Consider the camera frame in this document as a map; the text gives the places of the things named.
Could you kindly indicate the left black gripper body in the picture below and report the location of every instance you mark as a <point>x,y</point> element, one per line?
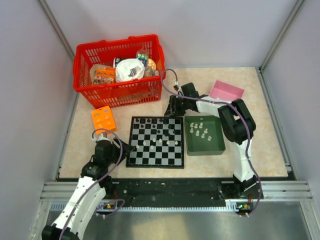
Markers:
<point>115,154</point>

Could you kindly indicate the pink box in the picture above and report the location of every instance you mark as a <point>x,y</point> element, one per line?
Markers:
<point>225,92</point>

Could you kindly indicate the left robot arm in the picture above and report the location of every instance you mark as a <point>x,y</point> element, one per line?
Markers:
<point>93,185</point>

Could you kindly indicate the orange snack box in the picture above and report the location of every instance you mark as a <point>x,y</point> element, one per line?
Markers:
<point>102,74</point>

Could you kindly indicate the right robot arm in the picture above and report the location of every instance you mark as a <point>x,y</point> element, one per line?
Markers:
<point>237,124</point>

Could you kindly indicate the red plastic shopping basket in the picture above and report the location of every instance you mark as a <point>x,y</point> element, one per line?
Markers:
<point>146,48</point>

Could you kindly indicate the white plastic bag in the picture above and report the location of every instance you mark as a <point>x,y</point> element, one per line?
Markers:
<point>128,70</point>

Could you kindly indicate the black and white chessboard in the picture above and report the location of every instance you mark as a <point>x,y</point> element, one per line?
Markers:
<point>158,142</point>

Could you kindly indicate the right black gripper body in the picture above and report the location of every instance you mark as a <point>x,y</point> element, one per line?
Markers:
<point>178,106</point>

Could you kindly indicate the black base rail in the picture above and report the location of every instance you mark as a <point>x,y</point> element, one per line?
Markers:
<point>179,192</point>

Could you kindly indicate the dark green tray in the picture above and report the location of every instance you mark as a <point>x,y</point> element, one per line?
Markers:
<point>204,136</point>

